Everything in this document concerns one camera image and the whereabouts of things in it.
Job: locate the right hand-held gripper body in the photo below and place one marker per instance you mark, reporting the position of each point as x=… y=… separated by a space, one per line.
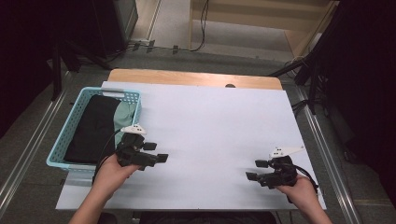
x=281 y=174

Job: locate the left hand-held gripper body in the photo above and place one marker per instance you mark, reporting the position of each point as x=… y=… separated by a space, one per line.
x=130 y=152

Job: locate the black and green shirt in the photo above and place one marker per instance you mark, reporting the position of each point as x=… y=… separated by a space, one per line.
x=96 y=127

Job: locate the turquoise plastic basket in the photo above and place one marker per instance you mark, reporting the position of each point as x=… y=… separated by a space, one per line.
x=77 y=109

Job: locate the person's right hand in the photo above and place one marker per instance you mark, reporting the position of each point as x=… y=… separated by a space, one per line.
x=300 y=193

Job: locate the person's left hand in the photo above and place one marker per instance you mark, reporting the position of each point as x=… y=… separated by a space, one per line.
x=110 y=179

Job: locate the dark round table grommet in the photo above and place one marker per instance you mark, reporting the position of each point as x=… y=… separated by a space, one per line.
x=230 y=85

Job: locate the black metal stand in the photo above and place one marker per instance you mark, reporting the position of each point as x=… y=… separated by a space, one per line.
x=314 y=84
x=56 y=77

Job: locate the black curtain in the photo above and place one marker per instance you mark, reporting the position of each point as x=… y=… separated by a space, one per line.
x=18 y=62
x=367 y=93

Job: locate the dark cabinet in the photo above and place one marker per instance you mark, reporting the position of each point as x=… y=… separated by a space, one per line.
x=106 y=25

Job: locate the light wooden shelf unit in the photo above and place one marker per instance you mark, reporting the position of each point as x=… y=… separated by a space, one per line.
x=249 y=18

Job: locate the metal floor rail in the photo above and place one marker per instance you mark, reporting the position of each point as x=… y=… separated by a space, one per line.
x=31 y=146
x=330 y=161

